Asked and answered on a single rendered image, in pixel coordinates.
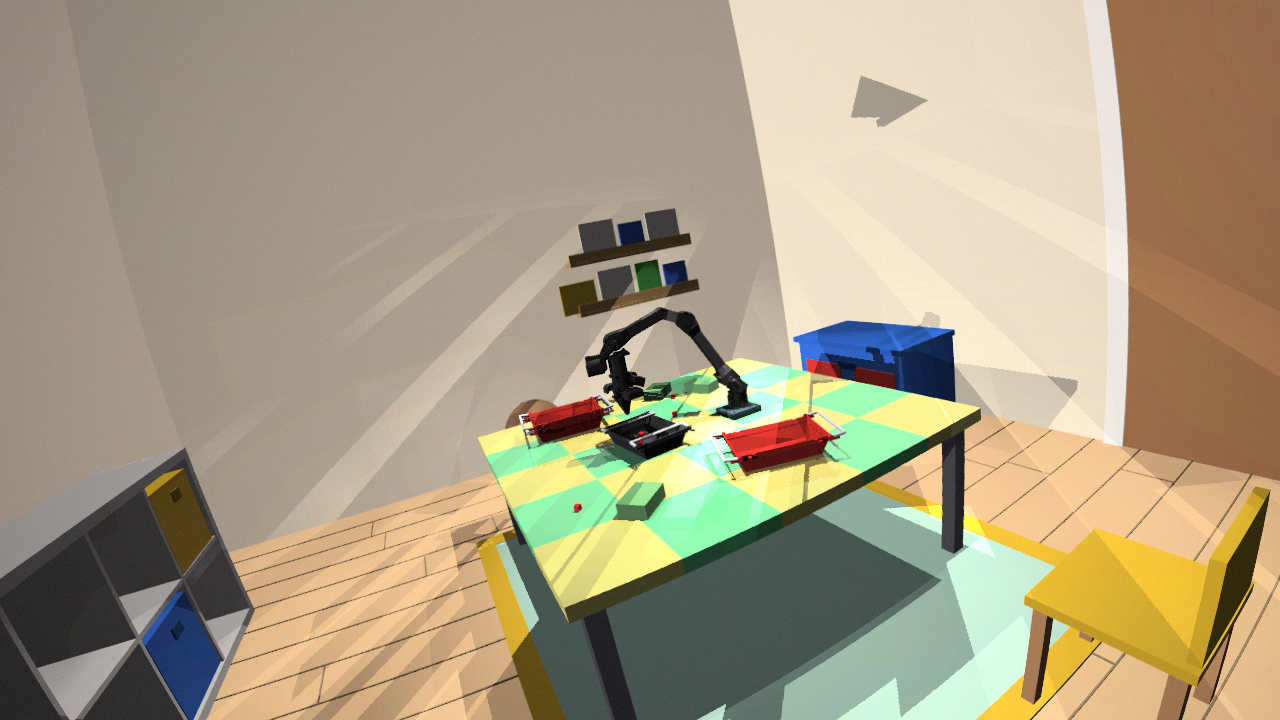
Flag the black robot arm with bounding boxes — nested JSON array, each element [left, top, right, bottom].
[[585, 307, 751, 409]]

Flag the green rectangular block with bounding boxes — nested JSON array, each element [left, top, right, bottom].
[[644, 382, 672, 401], [684, 378, 719, 395], [614, 480, 667, 520]]

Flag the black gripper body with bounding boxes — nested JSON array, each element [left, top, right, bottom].
[[603, 369, 644, 401]]

